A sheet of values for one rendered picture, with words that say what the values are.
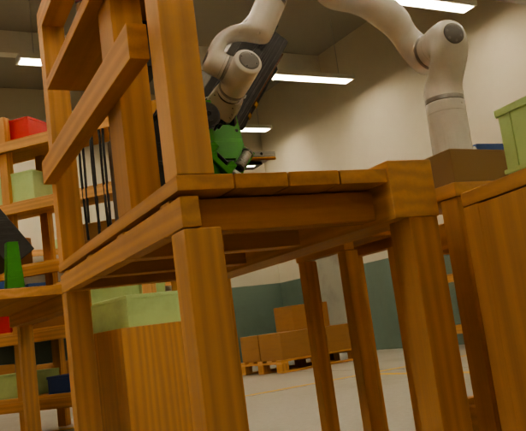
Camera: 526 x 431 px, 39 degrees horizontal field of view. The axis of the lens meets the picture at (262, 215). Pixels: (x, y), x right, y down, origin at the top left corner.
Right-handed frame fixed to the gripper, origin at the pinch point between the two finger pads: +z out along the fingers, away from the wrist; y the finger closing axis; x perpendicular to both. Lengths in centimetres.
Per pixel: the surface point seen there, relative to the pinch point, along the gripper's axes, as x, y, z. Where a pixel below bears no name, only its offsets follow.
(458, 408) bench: 53, -95, -33
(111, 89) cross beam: 34.2, 22.3, -27.7
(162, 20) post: 33, 17, -59
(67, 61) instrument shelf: 0, 53, 22
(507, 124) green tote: 8, -61, -74
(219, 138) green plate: 1.1, -4.6, 4.2
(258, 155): -13.0, -17.7, 16.4
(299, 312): -314, -164, 587
